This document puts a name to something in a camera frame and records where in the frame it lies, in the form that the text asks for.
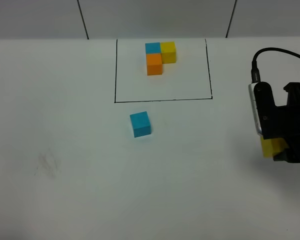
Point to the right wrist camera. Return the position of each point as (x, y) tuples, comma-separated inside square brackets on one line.
[(254, 108)]

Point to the template orange cube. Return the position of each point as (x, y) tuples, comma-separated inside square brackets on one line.
[(154, 64)]

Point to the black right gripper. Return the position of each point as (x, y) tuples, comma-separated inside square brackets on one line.
[(280, 121)]

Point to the template blue cube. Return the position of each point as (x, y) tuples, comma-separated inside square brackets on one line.
[(153, 48)]

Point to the template yellow cube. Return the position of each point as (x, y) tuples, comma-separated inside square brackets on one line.
[(168, 52)]

